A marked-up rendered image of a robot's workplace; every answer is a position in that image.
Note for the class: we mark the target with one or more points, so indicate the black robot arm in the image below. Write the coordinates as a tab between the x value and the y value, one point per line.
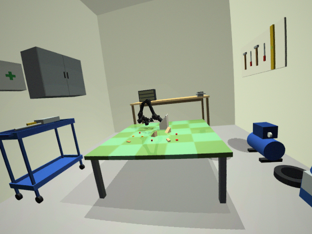
141	117

